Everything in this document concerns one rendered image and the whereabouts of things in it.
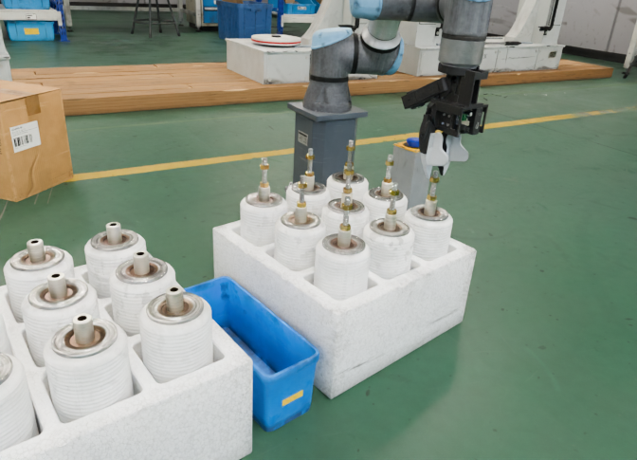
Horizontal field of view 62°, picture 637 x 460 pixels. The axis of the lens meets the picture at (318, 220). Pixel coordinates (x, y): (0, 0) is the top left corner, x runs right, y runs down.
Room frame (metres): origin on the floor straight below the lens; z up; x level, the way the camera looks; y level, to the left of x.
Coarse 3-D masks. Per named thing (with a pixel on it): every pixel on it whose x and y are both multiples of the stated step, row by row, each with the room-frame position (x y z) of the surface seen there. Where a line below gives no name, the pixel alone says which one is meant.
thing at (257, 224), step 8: (248, 208) 0.96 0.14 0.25; (256, 208) 0.96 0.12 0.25; (264, 208) 0.96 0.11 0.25; (272, 208) 0.96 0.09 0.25; (280, 208) 0.97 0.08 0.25; (248, 216) 0.96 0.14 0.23; (256, 216) 0.95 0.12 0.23; (264, 216) 0.95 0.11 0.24; (272, 216) 0.95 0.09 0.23; (280, 216) 0.97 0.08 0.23; (248, 224) 0.96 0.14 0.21; (256, 224) 0.95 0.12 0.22; (264, 224) 0.95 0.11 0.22; (272, 224) 0.95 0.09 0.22; (248, 232) 0.96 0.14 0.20; (256, 232) 0.95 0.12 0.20; (264, 232) 0.95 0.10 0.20; (272, 232) 0.96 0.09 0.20; (248, 240) 0.96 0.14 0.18; (256, 240) 0.95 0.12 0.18; (264, 240) 0.95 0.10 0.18; (272, 240) 0.96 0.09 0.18
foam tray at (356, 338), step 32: (224, 256) 0.97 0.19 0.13; (256, 256) 0.89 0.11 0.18; (416, 256) 0.93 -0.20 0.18; (448, 256) 0.94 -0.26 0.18; (256, 288) 0.88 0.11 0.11; (288, 288) 0.81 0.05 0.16; (384, 288) 0.80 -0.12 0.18; (416, 288) 0.85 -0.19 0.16; (448, 288) 0.92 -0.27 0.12; (288, 320) 0.81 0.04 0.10; (320, 320) 0.74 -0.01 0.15; (352, 320) 0.74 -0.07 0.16; (384, 320) 0.79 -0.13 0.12; (416, 320) 0.86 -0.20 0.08; (448, 320) 0.94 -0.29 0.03; (320, 352) 0.74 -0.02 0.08; (352, 352) 0.74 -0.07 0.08; (384, 352) 0.80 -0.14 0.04; (320, 384) 0.73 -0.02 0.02; (352, 384) 0.75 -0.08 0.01
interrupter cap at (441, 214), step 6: (414, 210) 0.99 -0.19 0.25; (420, 210) 0.99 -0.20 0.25; (438, 210) 1.00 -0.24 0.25; (444, 210) 1.00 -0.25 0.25; (414, 216) 0.96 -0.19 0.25; (420, 216) 0.95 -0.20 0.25; (426, 216) 0.96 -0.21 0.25; (432, 216) 0.97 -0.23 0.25; (438, 216) 0.96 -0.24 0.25; (444, 216) 0.96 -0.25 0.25
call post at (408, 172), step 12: (396, 156) 1.23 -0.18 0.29; (408, 156) 1.21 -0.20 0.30; (420, 156) 1.20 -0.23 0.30; (396, 168) 1.23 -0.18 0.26; (408, 168) 1.20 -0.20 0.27; (420, 168) 1.21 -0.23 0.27; (396, 180) 1.23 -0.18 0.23; (408, 180) 1.20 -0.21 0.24; (420, 180) 1.21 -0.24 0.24; (408, 192) 1.20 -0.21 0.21; (420, 192) 1.22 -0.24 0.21; (408, 204) 1.19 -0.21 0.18; (420, 204) 1.22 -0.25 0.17
